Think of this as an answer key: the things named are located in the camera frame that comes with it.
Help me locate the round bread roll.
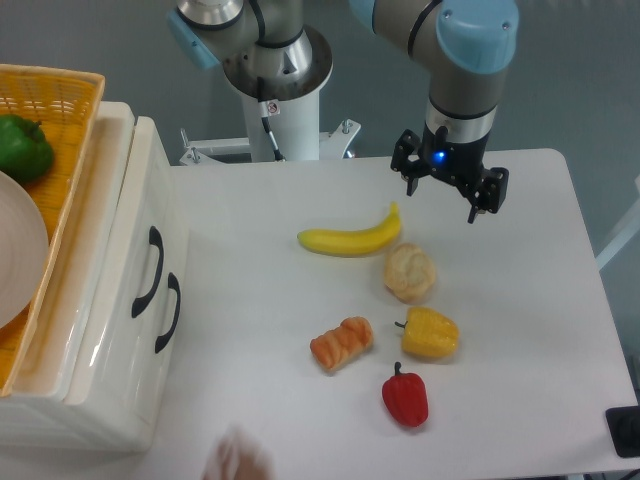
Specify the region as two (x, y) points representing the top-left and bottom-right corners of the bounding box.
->
(383, 243), (437, 303)

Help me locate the white drawer cabinet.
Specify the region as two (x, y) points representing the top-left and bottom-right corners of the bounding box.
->
(0, 101), (191, 455)

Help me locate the yellow banana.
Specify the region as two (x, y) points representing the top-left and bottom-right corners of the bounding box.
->
(297, 202), (402, 257)

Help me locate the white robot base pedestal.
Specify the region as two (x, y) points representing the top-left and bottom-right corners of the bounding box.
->
(180, 26), (361, 166)

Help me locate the red bell pepper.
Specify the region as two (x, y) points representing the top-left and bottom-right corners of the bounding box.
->
(381, 361), (429, 428)

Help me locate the white drawer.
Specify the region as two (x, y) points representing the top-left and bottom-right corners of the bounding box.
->
(64, 117), (189, 451)

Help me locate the black device at table edge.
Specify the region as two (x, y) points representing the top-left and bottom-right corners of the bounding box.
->
(605, 406), (640, 458)

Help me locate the white plate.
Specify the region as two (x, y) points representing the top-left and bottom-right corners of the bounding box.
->
(0, 173), (49, 327)

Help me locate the orange twisted bread loaf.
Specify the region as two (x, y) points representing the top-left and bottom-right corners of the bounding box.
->
(309, 316), (374, 372)

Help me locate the lower drawer black handle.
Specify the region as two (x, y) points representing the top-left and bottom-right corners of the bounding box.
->
(154, 272), (182, 354)

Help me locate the orange woven basket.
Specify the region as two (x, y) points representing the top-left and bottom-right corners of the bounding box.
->
(1, 64), (105, 397)

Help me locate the blurred gloved hand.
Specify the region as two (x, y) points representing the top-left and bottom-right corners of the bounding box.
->
(201, 427), (275, 480)

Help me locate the white metal frame leg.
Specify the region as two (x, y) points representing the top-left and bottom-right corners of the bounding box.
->
(595, 198), (639, 271)

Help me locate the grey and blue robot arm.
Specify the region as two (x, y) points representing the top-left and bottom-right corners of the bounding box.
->
(167, 1), (519, 215)

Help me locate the green bell pepper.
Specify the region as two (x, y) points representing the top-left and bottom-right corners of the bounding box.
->
(1, 114), (54, 184)

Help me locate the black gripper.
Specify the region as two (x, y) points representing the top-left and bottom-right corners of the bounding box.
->
(390, 125), (509, 224)

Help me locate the yellow bell pepper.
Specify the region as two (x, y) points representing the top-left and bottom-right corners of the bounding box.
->
(394, 306), (460, 359)

